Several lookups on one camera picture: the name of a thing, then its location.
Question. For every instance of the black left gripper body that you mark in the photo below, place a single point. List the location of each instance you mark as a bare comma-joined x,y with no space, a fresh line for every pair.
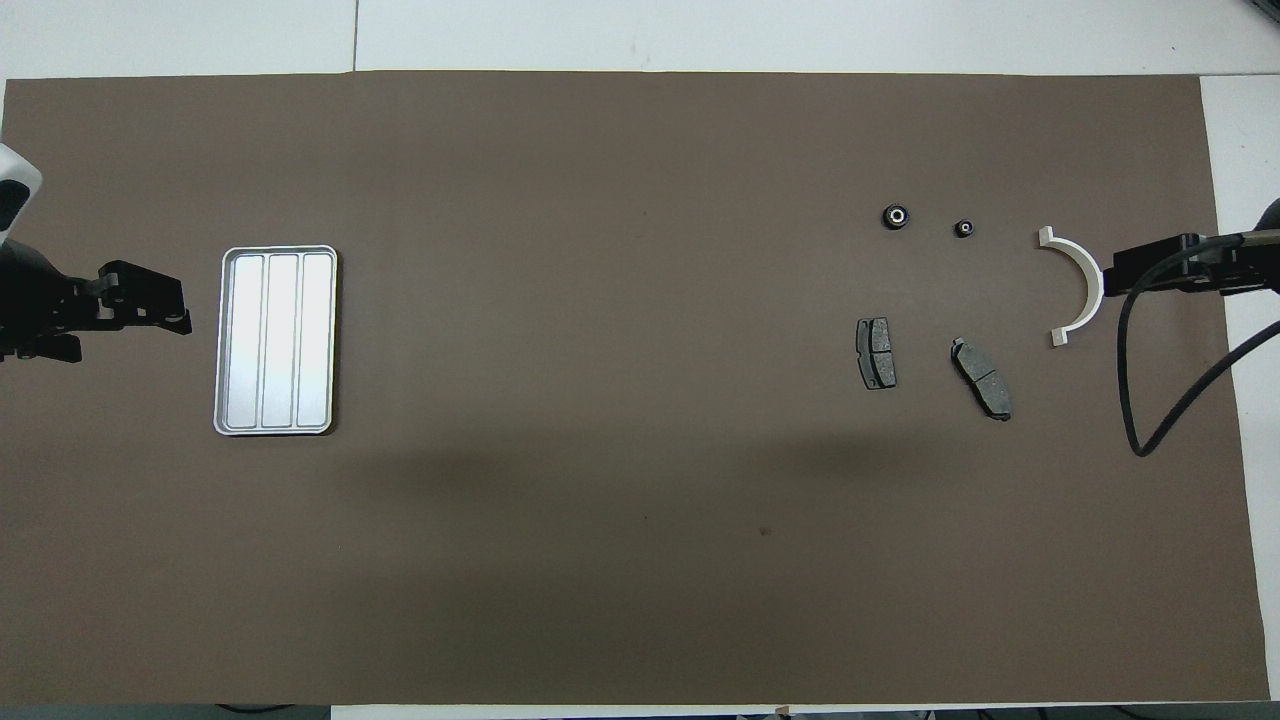
40,300

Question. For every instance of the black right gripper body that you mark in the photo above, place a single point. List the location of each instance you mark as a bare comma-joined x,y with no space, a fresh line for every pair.
1240,265

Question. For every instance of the small black bearing gear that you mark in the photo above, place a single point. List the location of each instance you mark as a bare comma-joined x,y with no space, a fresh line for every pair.
964,228

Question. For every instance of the short dark brake pad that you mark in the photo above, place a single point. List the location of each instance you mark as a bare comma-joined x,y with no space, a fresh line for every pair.
876,352

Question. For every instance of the silver metal tray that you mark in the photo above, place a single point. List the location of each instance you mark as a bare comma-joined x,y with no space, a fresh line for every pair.
275,340

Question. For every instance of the large black bearing gear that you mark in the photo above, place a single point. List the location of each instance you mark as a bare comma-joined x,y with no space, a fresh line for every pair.
895,216

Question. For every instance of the brown table mat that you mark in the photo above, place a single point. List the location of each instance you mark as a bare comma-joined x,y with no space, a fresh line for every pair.
640,500

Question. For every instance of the long dark brake pad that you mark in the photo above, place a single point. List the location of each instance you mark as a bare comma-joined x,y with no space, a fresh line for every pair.
982,380

